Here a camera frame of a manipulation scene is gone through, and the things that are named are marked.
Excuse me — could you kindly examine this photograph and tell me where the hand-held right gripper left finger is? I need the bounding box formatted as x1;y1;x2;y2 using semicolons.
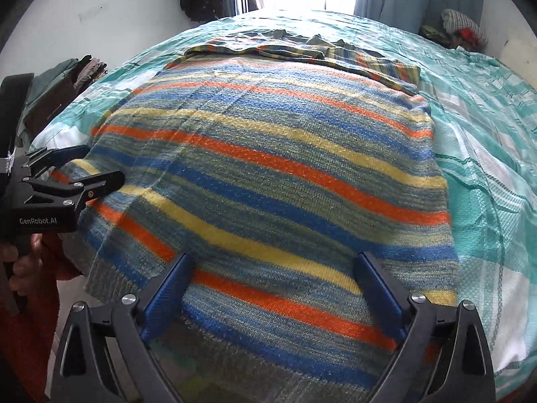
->
50;252;196;403

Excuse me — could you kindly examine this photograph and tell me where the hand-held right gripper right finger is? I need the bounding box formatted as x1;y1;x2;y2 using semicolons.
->
353;251;498;403

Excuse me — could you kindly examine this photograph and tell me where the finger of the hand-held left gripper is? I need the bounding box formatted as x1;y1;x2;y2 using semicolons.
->
22;170;126;207
24;144;91;178

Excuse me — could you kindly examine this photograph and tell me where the striped knit sweater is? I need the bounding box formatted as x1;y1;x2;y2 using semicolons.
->
50;29;460;403

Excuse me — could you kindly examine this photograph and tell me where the person's left forearm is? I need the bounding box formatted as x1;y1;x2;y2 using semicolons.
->
0;233;85;403

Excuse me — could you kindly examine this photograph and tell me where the stack of folded clothes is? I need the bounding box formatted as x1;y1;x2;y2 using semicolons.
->
73;54;108;93

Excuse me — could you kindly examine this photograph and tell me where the pile of striped clothes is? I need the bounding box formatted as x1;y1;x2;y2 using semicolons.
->
440;8;489;48

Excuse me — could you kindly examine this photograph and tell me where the person's left hand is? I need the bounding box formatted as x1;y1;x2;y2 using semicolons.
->
0;233;45;302

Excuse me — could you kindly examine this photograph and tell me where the brown dresser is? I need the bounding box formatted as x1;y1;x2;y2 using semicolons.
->
23;76;81;137

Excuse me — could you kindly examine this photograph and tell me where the grey-green cloth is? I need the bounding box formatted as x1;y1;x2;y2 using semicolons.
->
21;59;79;118

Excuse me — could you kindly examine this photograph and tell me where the bed with teal plaid cover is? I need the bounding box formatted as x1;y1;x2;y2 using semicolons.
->
29;8;537;403

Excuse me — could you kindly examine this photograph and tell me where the dark nightstand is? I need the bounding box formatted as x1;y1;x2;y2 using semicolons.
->
420;25;454;49

